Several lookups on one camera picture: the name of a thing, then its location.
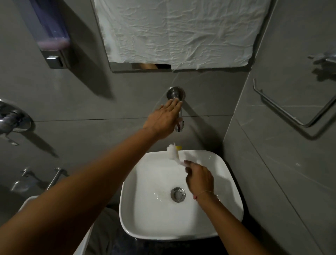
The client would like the person's left hand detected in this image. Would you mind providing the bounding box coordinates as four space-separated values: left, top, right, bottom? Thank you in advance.
142 98 183 140

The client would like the person's right hand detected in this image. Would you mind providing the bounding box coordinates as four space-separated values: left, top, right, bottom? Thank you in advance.
183 160 215 199

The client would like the chrome wall faucet spout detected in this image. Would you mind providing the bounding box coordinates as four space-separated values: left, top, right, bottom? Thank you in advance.
166 86 186 133

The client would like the white scrubbing brush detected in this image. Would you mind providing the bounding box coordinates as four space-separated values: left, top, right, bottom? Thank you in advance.
166 143 188 166

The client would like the white ceramic sink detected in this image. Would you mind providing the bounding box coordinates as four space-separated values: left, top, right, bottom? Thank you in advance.
119 150 244 241

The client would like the person's right forearm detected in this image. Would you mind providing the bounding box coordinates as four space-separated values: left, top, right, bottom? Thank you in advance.
195 193 271 255

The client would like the person's left forearm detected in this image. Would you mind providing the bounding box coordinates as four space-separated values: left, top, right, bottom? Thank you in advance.
0 129 158 255

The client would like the chrome sink drain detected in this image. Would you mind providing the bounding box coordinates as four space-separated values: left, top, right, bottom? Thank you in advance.
170 187 186 203

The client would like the red wrist thread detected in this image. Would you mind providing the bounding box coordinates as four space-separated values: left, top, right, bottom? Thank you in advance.
193 190 218 200

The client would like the white wrinkled cloth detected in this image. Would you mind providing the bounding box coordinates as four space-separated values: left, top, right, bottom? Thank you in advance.
93 0 272 71

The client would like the chrome soap dish holder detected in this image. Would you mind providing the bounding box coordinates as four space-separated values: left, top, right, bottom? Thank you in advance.
10 168 33 192

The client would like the white plastic tray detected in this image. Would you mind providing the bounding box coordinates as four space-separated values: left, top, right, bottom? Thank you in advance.
17 195 95 255

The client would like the wall mirror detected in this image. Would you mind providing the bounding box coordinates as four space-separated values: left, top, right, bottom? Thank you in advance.
90 0 276 73

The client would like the chrome towel ring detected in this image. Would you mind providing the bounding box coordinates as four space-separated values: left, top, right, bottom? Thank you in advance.
253 51 336 129

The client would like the wall soap dispenser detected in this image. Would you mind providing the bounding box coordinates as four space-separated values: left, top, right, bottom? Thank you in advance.
13 0 71 69

